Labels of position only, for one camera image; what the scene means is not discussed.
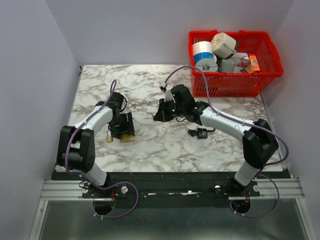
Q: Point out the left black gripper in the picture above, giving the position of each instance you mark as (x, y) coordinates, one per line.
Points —
(128, 127)

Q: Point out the large brass padlock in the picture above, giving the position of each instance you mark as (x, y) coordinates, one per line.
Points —
(126, 137)

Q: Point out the aluminium frame rail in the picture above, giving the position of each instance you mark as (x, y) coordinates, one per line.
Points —
(69, 190)

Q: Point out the grey box in basket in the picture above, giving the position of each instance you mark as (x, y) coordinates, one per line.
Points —
(229, 65)

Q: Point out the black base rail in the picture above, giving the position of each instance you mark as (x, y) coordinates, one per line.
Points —
(168, 189)

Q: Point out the small metal can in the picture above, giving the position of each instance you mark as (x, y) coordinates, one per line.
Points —
(245, 60)

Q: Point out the red plastic basket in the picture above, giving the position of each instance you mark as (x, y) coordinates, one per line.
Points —
(237, 85)

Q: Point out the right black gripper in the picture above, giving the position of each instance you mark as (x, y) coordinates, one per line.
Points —
(161, 115)

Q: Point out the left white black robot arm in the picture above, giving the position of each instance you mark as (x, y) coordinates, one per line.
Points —
(76, 148)

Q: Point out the beige paper roll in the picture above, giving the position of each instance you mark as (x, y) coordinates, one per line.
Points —
(223, 45)

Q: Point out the white blue tape roll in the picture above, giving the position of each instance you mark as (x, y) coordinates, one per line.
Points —
(202, 50)

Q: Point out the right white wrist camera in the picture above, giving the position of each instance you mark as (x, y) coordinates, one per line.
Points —
(168, 96)

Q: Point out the orange small box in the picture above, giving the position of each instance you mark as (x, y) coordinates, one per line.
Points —
(254, 63)

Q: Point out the black padlock with keys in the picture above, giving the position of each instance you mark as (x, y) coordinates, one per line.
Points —
(200, 133)

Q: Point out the small brass padlock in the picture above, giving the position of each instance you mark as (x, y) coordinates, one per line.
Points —
(109, 138)

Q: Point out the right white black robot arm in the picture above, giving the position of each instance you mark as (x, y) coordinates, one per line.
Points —
(258, 142)

